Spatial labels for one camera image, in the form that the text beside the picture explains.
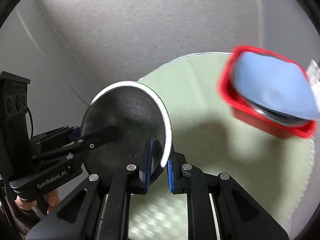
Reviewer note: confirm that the large steel bowl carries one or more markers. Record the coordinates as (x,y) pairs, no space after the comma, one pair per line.
(279,118)

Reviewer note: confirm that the blue plastic plate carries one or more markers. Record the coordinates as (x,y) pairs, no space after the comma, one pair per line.
(275,84)

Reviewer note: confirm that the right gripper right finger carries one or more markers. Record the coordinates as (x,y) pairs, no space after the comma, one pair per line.
(218,207)

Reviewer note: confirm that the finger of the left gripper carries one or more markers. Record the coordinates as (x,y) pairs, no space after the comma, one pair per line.
(85,143)
(55,138)

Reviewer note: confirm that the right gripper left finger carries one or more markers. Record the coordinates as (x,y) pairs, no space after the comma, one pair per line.
(99,207)

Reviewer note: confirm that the green round table mat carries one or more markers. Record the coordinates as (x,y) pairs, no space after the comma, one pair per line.
(275,172)

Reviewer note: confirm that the white tote bag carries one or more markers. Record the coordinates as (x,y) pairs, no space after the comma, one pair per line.
(313,72)

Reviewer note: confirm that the person's left hand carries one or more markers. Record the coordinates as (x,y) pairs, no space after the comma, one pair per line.
(52,199)

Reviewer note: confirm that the black camera box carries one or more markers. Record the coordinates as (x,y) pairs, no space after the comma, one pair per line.
(16,151)

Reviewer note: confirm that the red plastic bin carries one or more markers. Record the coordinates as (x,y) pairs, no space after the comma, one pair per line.
(244,111)

